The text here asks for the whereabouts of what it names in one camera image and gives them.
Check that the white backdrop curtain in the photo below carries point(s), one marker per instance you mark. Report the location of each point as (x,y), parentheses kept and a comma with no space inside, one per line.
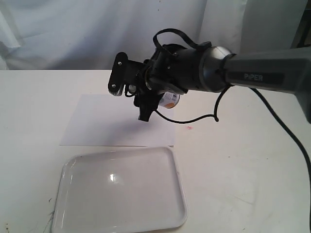
(87,34)

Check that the black metal stand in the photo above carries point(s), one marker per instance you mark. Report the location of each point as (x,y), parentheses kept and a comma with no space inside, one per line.
(302,38)

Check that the spray can with coloured dots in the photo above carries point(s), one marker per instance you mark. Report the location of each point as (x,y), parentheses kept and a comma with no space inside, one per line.
(169,100)

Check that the white plastic tray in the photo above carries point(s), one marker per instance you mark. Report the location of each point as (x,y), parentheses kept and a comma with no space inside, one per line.
(122,191)

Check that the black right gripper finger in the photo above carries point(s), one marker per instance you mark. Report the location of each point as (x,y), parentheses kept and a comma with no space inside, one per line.
(147,104)

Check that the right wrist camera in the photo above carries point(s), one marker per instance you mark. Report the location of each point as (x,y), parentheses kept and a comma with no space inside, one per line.
(124,76)

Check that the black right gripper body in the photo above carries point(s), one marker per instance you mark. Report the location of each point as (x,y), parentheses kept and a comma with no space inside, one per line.
(174,68)

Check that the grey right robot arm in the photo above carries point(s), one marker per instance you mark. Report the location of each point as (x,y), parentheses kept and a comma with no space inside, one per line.
(213,69)

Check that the white paper sheet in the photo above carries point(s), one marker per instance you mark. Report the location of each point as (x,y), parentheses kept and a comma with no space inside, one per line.
(105,120)

